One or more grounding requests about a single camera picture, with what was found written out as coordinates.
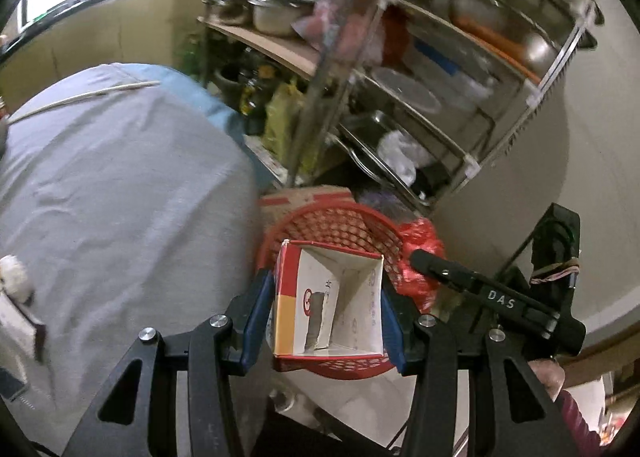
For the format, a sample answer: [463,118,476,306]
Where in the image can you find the long white stick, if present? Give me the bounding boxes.
[6,80,160,126]

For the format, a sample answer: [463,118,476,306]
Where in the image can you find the steel pot on shelf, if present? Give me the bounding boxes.
[247,0,314,38]

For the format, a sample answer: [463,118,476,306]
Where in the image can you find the grey tablecloth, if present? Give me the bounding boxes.
[1,64,259,451]

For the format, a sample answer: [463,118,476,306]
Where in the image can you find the red yellow carton box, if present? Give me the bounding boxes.
[270,239,390,380]

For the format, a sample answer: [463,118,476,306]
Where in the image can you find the maroon sleeved forearm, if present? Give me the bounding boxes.
[528,359,603,457]

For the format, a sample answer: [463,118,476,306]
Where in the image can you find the metal kitchen rack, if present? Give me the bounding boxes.
[202,0,604,215]

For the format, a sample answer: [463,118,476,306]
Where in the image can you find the yellow plastic bag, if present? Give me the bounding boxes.
[262,76,306,166]

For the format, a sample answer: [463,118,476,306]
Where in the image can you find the yellow kitchen cabinets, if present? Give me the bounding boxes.
[1,0,203,109]

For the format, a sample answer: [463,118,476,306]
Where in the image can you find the red plastic mesh basket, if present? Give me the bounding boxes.
[254,201,417,381]

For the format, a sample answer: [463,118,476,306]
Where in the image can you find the blue toothpaste box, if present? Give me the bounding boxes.
[0,367,27,402]

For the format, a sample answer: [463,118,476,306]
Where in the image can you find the white crumpled tissue ball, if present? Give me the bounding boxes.
[0,255,34,303]

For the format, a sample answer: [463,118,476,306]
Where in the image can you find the red plastic wrapper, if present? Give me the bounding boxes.
[395,217,445,313]

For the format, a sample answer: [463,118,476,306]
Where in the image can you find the white plastic bag in rack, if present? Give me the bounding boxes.
[376,130,435,186]

